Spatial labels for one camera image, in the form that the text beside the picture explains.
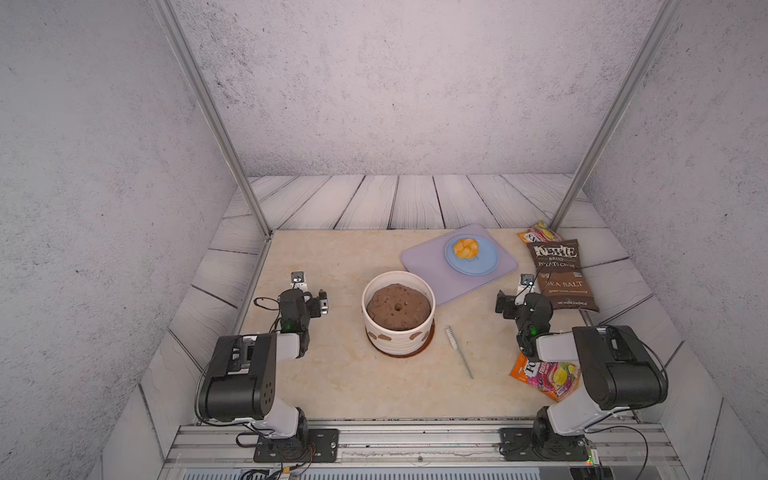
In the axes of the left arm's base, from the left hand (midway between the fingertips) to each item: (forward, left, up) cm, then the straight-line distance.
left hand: (310, 290), depth 95 cm
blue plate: (+17, -61, -7) cm, 63 cm away
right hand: (-2, -65, 0) cm, 65 cm away
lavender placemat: (+18, -39, -9) cm, 44 cm away
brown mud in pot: (-9, -27, +3) cm, 29 cm away
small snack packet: (+27, -83, -4) cm, 87 cm away
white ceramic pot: (-20, -27, +4) cm, 33 cm away
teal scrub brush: (-15, -44, -6) cm, 47 cm away
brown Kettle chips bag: (+8, -85, -5) cm, 85 cm away
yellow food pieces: (+20, -53, -4) cm, 57 cm away
